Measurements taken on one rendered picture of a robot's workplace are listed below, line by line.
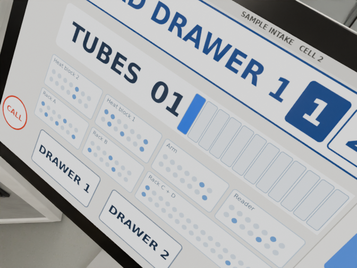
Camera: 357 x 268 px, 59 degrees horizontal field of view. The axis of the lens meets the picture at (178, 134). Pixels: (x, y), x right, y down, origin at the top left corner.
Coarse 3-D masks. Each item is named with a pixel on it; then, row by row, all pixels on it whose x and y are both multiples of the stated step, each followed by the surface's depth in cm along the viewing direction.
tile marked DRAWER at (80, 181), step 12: (36, 144) 36; (48, 144) 36; (60, 144) 35; (36, 156) 37; (48, 156) 36; (60, 156) 35; (72, 156) 34; (48, 168) 36; (60, 168) 36; (72, 168) 35; (84, 168) 34; (60, 180) 36; (72, 180) 35; (84, 180) 34; (96, 180) 34; (72, 192) 36; (84, 192) 35; (84, 204) 35
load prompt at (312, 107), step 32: (96, 0) 29; (128, 0) 27; (160, 0) 26; (192, 0) 25; (160, 32) 27; (192, 32) 26; (224, 32) 25; (256, 32) 24; (192, 64) 26; (224, 64) 25; (256, 64) 24; (288, 64) 23; (256, 96) 25; (288, 96) 24; (320, 96) 23; (352, 96) 22; (288, 128) 24; (320, 128) 23; (352, 128) 22; (352, 160) 23
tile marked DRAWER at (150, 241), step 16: (112, 192) 33; (112, 208) 34; (128, 208) 33; (112, 224) 34; (128, 224) 33; (144, 224) 32; (128, 240) 34; (144, 240) 33; (160, 240) 32; (176, 240) 31; (144, 256) 33; (160, 256) 32; (176, 256) 31
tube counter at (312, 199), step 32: (160, 64) 27; (160, 96) 28; (192, 96) 27; (192, 128) 28; (224, 128) 26; (224, 160) 27; (256, 160) 26; (288, 160) 25; (288, 192) 25; (320, 192) 24; (320, 224) 25
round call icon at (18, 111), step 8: (8, 88) 36; (8, 96) 37; (16, 96) 36; (8, 104) 37; (16, 104) 36; (24, 104) 36; (0, 112) 38; (8, 112) 37; (16, 112) 37; (24, 112) 36; (8, 120) 37; (16, 120) 37; (24, 120) 36; (16, 128) 37; (24, 128) 37
